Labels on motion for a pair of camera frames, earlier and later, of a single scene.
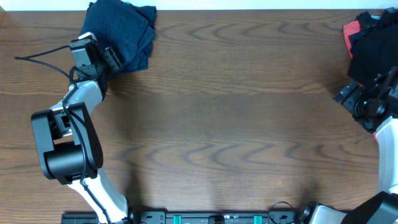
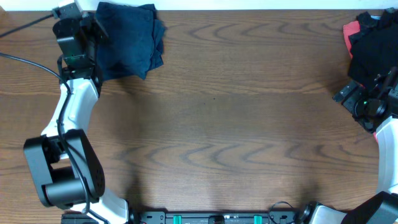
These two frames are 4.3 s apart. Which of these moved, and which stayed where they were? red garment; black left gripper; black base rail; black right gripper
Moved: black left gripper
Stayed: red garment; black right gripper; black base rail
